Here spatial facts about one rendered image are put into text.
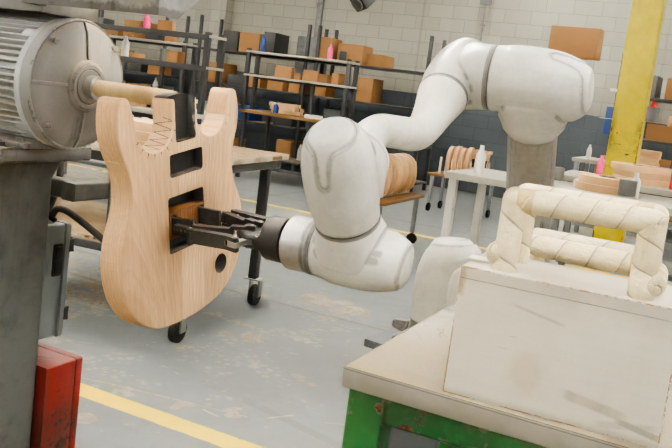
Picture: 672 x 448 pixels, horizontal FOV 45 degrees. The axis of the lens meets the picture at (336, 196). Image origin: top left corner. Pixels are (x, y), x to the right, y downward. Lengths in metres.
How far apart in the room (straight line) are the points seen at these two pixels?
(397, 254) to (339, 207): 0.13
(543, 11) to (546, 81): 11.03
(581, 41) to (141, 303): 3.95
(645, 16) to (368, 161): 7.12
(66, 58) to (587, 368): 1.07
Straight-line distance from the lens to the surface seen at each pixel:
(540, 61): 1.62
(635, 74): 8.13
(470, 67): 1.63
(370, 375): 1.14
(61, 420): 2.05
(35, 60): 1.59
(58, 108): 1.62
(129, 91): 1.57
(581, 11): 12.52
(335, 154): 1.12
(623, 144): 8.12
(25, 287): 1.87
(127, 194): 1.33
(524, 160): 1.72
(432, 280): 2.02
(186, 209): 1.44
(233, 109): 1.53
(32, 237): 1.85
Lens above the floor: 1.31
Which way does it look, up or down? 7 degrees down
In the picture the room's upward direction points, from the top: 7 degrees clockwise
